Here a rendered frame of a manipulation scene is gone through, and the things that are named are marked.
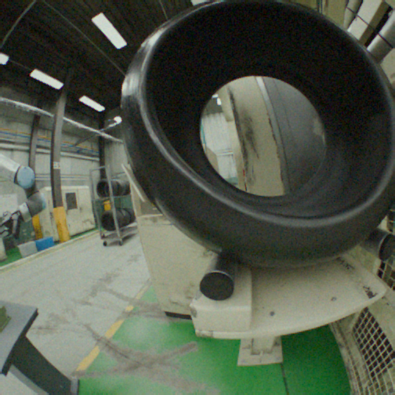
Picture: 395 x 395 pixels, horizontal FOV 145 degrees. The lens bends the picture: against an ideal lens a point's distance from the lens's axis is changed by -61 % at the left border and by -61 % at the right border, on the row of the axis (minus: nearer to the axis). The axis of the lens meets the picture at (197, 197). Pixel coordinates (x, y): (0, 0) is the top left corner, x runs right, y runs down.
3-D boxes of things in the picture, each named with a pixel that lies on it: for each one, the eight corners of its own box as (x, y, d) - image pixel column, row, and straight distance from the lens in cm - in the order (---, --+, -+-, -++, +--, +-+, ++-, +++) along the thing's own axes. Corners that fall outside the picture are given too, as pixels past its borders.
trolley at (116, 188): (126, 233, 529) (116, 173, 527) (145, 232, 492) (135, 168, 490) (99, 247, 429) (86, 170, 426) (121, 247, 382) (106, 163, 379)
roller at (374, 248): (309, 218, 57) (308, 204, 56) (320, 216, 59) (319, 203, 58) (378, 266, 31) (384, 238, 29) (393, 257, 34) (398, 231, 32)
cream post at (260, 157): (250, 342, 122) (193, 6, 162) (269, 340, 123) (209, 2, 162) (249, 356, 115) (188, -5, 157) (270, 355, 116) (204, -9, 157)
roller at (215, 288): (228, 229, 54) (226, 216, 52) (241, 228, 53) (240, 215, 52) (201, 301, 23) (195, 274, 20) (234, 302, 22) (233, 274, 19)
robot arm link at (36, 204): (40, 193, 105) (47, 209, 104) (23, 202, 103) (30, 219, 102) (42, 189, 95) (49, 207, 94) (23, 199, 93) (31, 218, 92)
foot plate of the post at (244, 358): (241, 335, 126) (241, 332, 123) (279, 331, 127) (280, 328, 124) (237, 365, 112) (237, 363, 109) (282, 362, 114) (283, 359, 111)
